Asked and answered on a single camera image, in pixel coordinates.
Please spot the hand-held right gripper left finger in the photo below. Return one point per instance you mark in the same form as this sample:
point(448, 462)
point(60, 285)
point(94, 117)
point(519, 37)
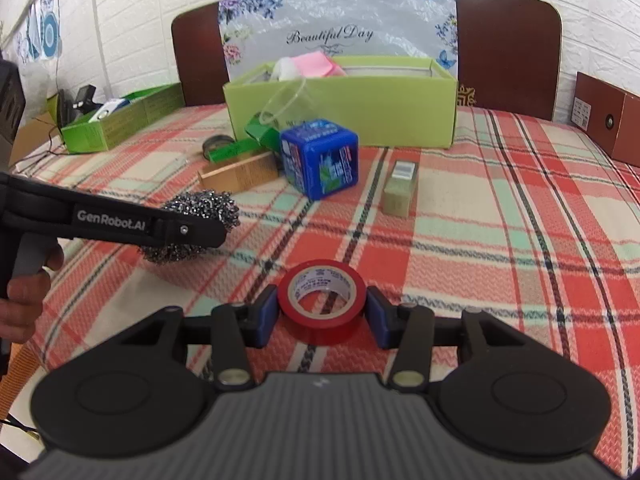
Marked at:
point(267, 317)

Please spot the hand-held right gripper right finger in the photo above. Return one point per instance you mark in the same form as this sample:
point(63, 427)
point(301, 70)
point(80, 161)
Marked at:
point(377, 317)

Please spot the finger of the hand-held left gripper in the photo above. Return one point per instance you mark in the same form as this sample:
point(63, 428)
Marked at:
point(190, 230)

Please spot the steel wool scourer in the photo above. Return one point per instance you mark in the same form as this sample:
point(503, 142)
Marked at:
point(200, 205)

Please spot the red tape roll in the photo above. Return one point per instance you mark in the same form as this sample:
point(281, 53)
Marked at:
point(320, 330)

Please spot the black tape roll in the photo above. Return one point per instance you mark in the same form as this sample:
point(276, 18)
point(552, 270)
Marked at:
point(206, 147)

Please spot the shiny green box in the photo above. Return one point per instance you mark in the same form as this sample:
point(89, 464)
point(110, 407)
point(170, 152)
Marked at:
point(232, 151)

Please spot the blue cube box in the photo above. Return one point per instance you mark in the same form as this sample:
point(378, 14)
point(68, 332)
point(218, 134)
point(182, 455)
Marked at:
point(320, 170)

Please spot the pink white glove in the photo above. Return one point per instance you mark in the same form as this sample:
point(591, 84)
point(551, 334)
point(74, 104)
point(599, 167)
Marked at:
point(336, 71)
point(287, 67)

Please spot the large green cardboard box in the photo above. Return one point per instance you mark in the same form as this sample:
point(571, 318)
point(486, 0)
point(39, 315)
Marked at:
point(400, 115)

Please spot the person's left hand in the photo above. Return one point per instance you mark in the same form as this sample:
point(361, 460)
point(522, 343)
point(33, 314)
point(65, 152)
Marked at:
point(20, 310)

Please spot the tan printed box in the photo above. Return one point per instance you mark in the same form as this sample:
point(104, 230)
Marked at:
point(240, 172)

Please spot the plain cardboard box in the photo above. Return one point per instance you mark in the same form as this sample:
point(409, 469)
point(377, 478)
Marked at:
point(35, 135)

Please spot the green box lid tray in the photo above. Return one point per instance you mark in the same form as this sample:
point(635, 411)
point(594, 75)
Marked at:
point(125, 125)

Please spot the white box with blue circle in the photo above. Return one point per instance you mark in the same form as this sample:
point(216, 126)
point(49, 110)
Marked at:
point(110, 109)

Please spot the dark green box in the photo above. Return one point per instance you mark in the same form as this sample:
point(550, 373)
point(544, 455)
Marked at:
point(262, 132)

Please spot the small olive green box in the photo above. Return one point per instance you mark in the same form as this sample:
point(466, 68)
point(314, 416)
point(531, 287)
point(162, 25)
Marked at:
point(400, 195)

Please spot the plaid blanket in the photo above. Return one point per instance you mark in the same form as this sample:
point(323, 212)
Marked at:
point(500, 235)

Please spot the clear plastic cup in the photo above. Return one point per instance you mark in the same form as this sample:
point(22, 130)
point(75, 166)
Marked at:
point(300, 100)

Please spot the floral plastic package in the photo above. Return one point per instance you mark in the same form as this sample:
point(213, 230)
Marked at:
point(350, 20)

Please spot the brown cardboard box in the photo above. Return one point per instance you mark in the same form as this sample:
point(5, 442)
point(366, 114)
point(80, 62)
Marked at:
point(600, 115)

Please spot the brown wooden headboard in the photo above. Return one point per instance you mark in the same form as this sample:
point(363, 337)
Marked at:
point(505, 40)

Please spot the black camera device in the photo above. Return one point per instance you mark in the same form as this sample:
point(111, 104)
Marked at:
point(82, 96)

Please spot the white wall conduit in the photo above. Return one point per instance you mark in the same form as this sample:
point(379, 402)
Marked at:
point(106, 60)

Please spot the blue round wall sticker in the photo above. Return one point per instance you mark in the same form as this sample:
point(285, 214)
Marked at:
point(50, 35)

